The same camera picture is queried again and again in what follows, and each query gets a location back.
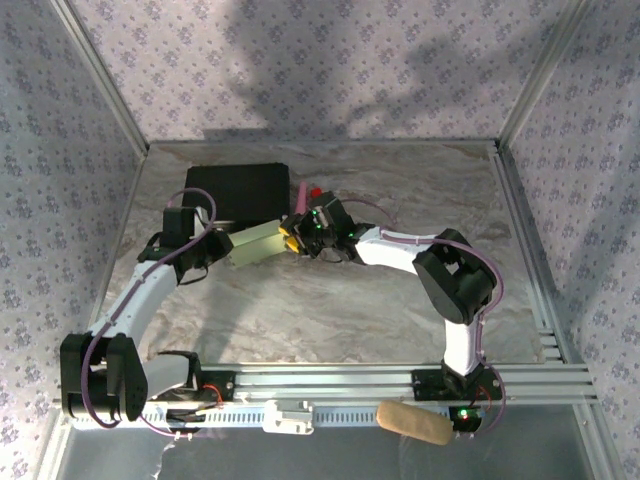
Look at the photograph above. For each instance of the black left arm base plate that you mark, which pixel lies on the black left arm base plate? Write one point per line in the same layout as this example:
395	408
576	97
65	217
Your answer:
222	386

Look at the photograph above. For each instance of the tan foam roll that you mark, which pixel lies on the tan foam roll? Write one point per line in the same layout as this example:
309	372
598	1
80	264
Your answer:
415	422

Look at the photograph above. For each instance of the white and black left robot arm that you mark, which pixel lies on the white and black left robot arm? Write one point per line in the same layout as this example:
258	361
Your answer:
145	290

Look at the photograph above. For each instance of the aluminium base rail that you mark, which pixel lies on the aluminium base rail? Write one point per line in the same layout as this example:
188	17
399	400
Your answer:
325	382

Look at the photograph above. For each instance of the small circuit board with LED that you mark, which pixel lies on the small circuit board with LED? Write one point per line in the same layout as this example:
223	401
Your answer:
465	417

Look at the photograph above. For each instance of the small red cylinder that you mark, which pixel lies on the small red cylinder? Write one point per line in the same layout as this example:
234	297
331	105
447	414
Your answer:
316	191

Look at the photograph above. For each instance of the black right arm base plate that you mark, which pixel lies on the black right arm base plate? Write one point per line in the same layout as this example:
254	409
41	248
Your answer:
425	386

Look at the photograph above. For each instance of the aluminium frame post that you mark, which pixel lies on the aluminium frame post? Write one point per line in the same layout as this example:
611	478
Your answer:
100	75
545	75

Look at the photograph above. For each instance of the black hard case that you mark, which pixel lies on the black hard case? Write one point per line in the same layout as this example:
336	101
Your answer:
235	190

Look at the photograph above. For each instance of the light green paper box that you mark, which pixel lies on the light green paper box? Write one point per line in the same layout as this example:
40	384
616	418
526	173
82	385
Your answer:
255	242

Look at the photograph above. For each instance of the pink toy microphone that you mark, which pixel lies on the pink toy microphone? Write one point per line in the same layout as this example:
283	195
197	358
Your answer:
301	197

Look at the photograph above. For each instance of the white plastic clip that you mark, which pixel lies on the white plastic clip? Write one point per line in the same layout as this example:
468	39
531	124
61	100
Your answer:
287	417

